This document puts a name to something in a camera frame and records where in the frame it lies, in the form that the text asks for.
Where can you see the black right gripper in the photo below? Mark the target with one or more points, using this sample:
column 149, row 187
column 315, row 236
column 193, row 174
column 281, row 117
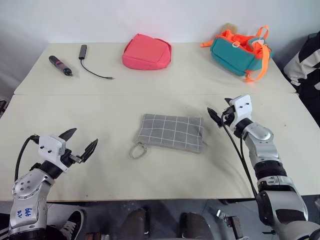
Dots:
column 228, row 116

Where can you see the grey checked fabric pouch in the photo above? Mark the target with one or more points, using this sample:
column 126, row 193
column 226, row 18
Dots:
column 170, row 132

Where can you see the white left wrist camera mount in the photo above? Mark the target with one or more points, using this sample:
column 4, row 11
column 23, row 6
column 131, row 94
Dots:
column 51, row 147

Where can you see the metal clamp bracket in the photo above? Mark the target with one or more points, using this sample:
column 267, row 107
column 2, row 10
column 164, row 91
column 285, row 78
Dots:
column 231, row 222

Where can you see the black and red screwdriver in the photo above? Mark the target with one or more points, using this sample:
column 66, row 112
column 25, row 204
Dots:
column 60, row 64

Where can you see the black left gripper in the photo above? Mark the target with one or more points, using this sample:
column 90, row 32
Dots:
column 67, row 158

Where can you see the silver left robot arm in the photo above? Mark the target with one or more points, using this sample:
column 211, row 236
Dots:
column 27, row 190

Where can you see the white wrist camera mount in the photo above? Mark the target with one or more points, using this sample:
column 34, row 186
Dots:
column 51, row 147
column 242, row 111

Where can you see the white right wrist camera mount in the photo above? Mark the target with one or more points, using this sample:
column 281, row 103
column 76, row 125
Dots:
column 242, row 111

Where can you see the dark rounded shape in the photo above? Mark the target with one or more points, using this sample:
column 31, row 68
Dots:
column 192, row 226
column 136, row 223

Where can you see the teal and orange backpack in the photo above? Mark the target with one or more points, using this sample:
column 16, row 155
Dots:
column 230, row 57

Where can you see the black sneaker with white sole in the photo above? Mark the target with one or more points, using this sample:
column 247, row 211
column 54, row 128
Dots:
column 72, row 225

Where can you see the pink fabric pouch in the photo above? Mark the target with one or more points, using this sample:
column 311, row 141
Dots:
column 146, row 52

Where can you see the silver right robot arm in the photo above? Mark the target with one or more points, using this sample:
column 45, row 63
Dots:
column 267, row 160

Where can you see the black white striped cloth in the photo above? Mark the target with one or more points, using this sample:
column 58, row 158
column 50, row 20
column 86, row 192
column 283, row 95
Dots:
column 306, row 65

